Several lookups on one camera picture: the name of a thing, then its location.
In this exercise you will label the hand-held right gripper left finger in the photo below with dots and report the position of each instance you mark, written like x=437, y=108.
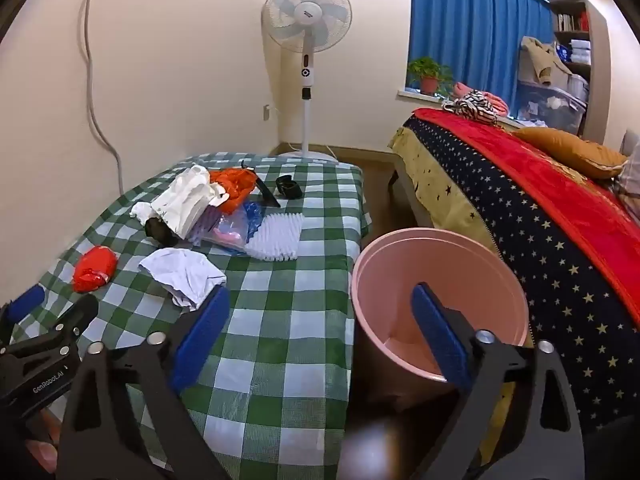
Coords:
x=200, y=335

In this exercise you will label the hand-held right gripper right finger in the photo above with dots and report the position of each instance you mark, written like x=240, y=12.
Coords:
x=440, y=335

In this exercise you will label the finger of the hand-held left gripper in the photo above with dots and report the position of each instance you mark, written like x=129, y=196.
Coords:
x=25, y=301
x=75, y=317

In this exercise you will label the pink plastic bin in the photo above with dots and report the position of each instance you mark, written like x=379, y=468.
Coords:
x=400, y=280

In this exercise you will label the clear plastic bag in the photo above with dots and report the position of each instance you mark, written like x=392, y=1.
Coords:
x=230, y=235

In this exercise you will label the dark patterned cloth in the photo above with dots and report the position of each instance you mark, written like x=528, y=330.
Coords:
x=160, y=232

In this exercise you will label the red plastic bag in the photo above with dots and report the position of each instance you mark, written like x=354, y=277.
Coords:
x=95, y=267

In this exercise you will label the white crumpled paper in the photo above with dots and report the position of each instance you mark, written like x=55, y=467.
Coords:
x=175, y=270

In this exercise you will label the green checked tablecloth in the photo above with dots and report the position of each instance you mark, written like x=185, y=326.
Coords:
x=280, y=310

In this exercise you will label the white foam net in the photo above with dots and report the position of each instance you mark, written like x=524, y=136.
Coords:
x=275, y=237

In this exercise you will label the white tissue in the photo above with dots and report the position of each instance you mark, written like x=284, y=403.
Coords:
x=140, y=210

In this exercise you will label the blue plastic bag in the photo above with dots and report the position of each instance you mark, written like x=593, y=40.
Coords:
x=252, y=217

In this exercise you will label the white paper bag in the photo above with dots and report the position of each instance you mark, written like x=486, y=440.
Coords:
x=182, y=200

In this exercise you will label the orange mesh bag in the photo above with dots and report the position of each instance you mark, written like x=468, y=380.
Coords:
x=235, y=185

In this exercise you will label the black packet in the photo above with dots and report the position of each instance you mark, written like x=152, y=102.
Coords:
x=265, y=190

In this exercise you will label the orange pillow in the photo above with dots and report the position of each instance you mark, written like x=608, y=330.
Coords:
x=575, y=152

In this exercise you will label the black white striped cloth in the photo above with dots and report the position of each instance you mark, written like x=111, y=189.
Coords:
x=472, y=105

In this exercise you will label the pink folded cloth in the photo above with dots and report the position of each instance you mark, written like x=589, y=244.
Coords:
x=492, y=102

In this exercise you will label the white window sill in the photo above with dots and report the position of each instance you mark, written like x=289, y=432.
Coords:
x=415, y=94

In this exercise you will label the plaid pillow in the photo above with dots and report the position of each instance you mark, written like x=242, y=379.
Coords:
x=631, y=185

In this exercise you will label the blue clear storage box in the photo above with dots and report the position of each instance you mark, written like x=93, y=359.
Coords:
x=550, y=110

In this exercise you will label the potted green plant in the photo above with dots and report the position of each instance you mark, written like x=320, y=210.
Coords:
x=427, y=82

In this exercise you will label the brown jacket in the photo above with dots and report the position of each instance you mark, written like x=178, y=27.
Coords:
x=540, y=57

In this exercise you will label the wooden bookshelf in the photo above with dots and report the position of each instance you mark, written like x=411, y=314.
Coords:
x=582, y=67

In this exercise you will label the blue curtain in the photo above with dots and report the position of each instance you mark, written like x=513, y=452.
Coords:
x=465, y=25

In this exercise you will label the stack of white packs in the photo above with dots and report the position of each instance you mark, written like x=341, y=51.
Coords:
x=580, y=51

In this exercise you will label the row of books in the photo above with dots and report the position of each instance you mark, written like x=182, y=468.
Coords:
x=570, y=21

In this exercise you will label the white standing fan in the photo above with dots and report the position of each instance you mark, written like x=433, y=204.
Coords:
x=306, y=10

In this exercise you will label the small wall socket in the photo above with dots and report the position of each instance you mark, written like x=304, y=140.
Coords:
x=267, y=112

